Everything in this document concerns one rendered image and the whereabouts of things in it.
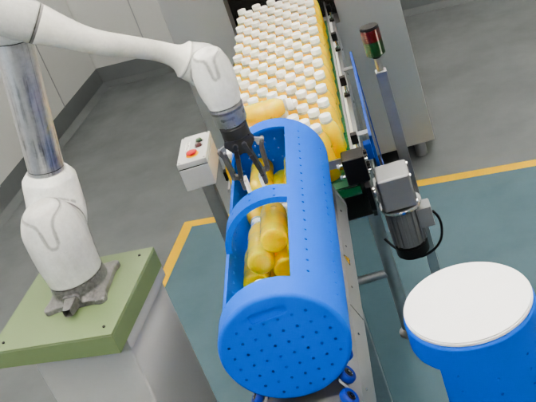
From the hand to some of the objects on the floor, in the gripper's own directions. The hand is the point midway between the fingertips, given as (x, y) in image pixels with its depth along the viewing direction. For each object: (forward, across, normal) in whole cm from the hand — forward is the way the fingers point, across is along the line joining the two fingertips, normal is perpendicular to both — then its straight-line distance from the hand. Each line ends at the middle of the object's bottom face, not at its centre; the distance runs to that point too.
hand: (256, 186), depth 244 cm
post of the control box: (+114, -24, +45) cm, 125 cm away
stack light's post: (+114, +41, +63) cm, 137 cm away
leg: (+114, +12, +18) cm, 116 cm away
